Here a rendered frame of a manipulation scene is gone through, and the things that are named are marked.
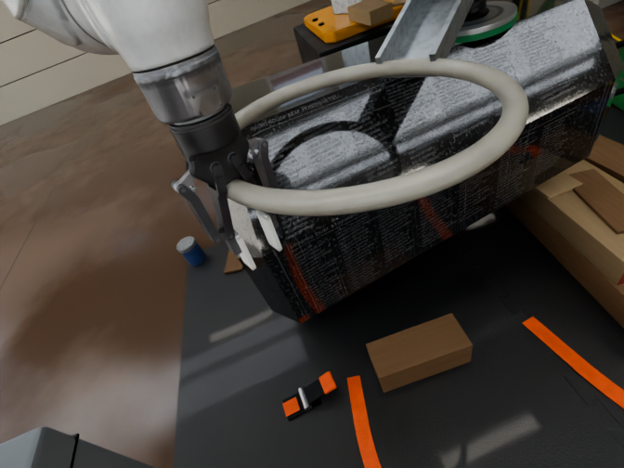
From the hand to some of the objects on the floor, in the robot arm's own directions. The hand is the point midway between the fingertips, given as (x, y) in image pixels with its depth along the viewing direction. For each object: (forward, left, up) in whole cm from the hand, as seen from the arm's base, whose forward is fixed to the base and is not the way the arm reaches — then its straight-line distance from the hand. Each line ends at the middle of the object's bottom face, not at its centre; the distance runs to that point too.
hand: (256, 240), depth 51 cm
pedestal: (+134, -76, -84) cm, 175 cm away
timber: (+7, -26, -82) cm, 87 cm away
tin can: (+105, +49, -82) cm, 141 cm away
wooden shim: (+95, +27, -82) cm, 128 cm away
